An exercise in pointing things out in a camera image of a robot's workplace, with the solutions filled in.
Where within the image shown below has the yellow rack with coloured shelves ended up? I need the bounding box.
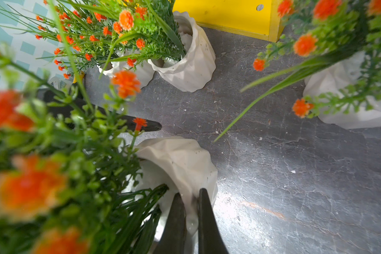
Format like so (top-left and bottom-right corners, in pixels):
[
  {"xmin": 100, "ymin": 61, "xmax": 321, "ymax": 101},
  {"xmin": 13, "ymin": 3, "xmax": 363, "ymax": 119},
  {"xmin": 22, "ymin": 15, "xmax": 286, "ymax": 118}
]
[{"xmin": 173, "ymin": 0, "xmax": 285, "ymax": 42}]

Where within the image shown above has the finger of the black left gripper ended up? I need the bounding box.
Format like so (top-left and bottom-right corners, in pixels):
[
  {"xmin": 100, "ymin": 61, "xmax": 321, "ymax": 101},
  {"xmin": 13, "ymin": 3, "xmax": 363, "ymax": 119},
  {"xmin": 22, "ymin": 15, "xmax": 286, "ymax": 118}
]
[{"xmin": 37, "ymin": 88, "xmax": 163, "ymax": 132}]

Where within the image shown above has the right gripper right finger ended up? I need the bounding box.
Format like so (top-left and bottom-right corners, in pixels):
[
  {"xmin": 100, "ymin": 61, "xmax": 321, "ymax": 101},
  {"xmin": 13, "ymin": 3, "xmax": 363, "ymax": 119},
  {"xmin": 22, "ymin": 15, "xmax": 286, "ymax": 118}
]
[{"xmin": 197, "ymin": 188, "xmax": 229, "ymax": 254}]

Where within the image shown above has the red flower pot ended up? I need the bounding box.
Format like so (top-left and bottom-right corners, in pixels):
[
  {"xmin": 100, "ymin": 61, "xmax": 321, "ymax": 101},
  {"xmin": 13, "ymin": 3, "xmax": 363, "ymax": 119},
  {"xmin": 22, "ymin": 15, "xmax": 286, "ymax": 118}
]
[
  {"xmin": 69, "ymin": 1, "xmax": 216, "ymax": 93},
  {"xmin": 214, "ymin": 0, "xmax": 381, "ymax": 142},
  {"xmin": 0, "ymin": 1, "xmax": 146, "ymax": 78},
  {"xmin": 0, "ymin": 44, "xmax": 219, "ymax": 254}
]

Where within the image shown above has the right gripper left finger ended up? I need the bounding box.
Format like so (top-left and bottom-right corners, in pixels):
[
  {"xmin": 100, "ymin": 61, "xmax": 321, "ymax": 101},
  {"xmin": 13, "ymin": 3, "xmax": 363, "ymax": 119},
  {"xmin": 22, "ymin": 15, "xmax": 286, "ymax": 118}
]
[{"xmin": 153, "ymin": 193, "xmax": 187, "ymax": 254}]

